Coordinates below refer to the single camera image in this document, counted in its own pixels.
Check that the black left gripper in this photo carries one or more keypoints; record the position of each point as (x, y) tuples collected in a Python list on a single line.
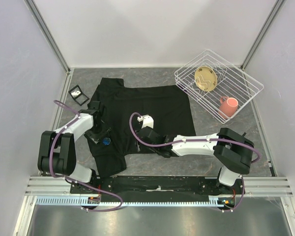
[(95, 137)]

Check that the yellow patterned plate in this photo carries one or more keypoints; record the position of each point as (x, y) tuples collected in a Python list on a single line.
[(205, 78)]

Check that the slotted cable duct rail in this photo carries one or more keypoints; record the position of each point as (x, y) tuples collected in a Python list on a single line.
[(88, 202)]

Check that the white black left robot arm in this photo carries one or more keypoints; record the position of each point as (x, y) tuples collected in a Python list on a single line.
[(57, 153)]

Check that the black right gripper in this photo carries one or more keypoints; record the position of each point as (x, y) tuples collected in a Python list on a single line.
[(149, 128)]

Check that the white wire dish rack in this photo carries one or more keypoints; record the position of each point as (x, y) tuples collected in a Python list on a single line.
[(231, 82)]

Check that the pink ceramic mug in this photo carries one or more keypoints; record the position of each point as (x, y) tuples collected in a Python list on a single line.
[(228, 107)]

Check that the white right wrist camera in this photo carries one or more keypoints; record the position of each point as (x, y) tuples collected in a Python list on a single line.
[(146, 121)]

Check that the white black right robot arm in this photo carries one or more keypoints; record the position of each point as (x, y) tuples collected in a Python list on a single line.
[(233, 150)]

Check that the open black box left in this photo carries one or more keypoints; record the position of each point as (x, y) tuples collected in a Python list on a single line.
[(78, 96)]

